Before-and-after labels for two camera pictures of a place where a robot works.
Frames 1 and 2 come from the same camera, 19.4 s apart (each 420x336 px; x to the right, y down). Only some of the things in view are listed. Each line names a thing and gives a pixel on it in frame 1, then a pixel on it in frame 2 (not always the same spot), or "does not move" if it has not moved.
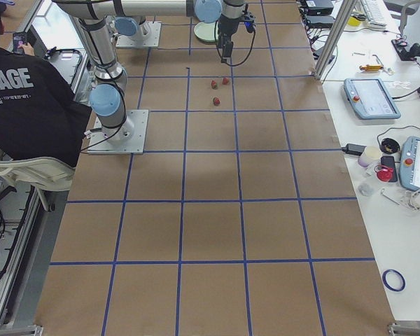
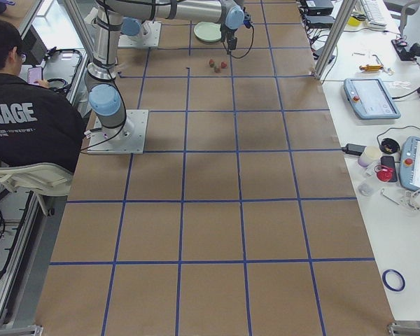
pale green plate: (207, 32) does not move
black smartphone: (19, 38) to (34, 75)
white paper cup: (369, 155) does not move
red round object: (384, 174) does not move
